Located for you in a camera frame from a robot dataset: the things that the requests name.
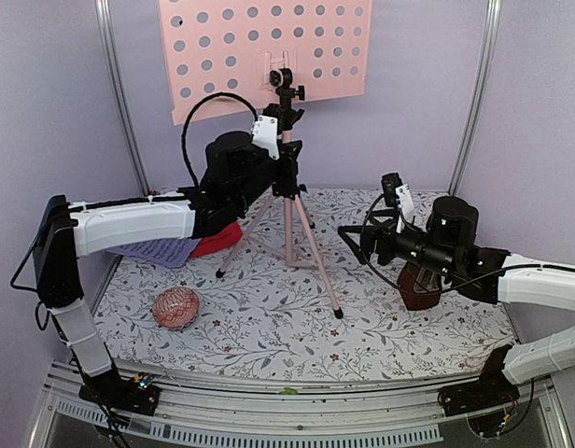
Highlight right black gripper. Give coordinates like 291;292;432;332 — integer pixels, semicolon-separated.
339;208;457;278

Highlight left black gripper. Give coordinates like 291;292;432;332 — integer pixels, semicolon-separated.
233;138;302;212

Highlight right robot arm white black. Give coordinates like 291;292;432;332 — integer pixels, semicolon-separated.
338;196;575;407

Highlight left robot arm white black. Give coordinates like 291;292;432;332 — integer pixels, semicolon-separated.
29;131;302;405

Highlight red sheet music paper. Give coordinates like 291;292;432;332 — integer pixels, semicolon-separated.
189;222;243;259

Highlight brown wooden metronome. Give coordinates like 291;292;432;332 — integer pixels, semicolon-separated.
397;262;442;311

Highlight floral patterned table mat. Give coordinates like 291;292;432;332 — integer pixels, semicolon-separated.
94;189;514;382

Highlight purple sheet music paper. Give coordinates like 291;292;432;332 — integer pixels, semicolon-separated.
106;238;201;269

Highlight red patterned ceramic bowl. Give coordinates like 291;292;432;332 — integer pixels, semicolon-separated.
152;287;200;329

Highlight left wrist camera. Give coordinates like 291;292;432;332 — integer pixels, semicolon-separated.
251;104;279;161

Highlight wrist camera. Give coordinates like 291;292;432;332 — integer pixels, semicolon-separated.
381;173;414;233
251;104;279;161

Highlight right black camera cable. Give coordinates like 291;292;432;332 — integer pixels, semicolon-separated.
361;193;503;296

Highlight black camera cable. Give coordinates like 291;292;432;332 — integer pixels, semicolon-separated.
180;91;260;188
361;193;503;296

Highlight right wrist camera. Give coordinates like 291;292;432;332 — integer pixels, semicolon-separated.
381;173;414;233

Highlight left black camera cable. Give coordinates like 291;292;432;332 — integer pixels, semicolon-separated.
180;91;260;188

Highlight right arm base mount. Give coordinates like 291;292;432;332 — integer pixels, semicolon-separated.
437;359;520;416

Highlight left aluminium frame post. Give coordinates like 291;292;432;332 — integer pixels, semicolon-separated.
93;0;150;195

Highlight aluminium frame post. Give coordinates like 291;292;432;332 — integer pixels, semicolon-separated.
448;0;502;195
93;0;150;195

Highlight aluminium front rail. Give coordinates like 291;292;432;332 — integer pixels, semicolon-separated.
28;361;573;448

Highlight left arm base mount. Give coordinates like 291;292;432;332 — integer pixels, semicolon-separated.
78;371;161;416

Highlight right aluminium frame post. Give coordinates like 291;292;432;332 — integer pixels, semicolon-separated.
448;0;502;195

